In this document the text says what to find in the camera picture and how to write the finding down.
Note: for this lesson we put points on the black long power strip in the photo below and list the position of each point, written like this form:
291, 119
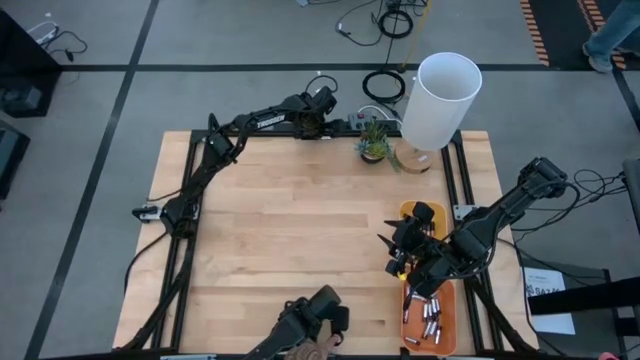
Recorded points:
285, 126

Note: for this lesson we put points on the white power adapter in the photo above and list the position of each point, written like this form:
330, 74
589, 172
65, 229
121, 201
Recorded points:
45, 34

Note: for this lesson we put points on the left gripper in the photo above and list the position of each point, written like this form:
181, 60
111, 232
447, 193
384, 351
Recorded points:
311, 125

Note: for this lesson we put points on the person's hand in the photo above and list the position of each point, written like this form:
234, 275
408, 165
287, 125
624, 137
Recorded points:
312, 351

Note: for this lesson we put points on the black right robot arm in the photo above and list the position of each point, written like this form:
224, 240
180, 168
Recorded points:
480, 230

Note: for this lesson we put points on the black cabinet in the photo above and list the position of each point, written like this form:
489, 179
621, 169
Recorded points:
20, 70

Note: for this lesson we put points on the red object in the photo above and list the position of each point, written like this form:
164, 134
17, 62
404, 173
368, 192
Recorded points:
607, 357

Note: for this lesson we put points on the white shade table lamp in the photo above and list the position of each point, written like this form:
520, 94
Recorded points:
440, 100

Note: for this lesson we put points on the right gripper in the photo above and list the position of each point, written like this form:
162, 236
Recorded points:
415, 245

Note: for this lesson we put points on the white paper sheet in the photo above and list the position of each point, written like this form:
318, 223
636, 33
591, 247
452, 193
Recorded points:
542, 277

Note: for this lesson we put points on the orange plastic bin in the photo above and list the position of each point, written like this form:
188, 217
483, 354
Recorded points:
447, 325

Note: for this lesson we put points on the person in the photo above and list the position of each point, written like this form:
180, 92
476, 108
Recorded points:
615, 25

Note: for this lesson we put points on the black equipment case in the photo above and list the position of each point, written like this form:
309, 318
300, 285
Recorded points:
10, 155

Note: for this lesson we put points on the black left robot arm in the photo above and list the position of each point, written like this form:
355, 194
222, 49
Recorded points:
210, 160

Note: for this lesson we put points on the potted succulent plant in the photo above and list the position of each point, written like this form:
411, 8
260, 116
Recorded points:
374, 149

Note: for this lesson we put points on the black side stand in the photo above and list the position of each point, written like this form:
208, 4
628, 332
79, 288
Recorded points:
590, 300

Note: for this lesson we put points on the grey power strip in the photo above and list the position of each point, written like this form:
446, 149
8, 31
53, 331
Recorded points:
361, 120

